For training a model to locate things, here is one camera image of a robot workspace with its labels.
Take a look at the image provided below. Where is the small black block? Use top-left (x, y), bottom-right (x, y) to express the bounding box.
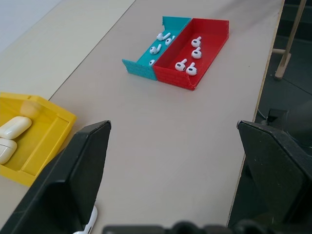
top-left (267, 108), bottom-right (289, 125)

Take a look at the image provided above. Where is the red brick-pattern tray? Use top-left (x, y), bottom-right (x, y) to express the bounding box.
top-left (153, 17), bottom-right (230, 91)

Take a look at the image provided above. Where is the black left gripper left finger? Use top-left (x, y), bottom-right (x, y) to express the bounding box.
top-left (0, 120), bottom-right (112, 234)

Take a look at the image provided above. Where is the grey cable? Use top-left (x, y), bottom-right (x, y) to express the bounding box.
top-left (255, 109), bottom-right (269, 120)

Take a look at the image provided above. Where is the wooden furniture leg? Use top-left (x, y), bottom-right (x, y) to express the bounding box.
top-left (272, 0), bottom-right (308, 80)

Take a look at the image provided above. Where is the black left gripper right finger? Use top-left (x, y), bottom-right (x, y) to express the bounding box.
top-left (236, 119), bottom-right (312, 234)

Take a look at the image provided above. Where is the yellow plastic tray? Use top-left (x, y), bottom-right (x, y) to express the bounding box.
top-left (0, 92), bottom-right (78, 188)

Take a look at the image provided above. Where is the teal brick-pattern tray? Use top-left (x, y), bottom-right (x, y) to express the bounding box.
top-left (121, 16), bottom-right (192, 81)

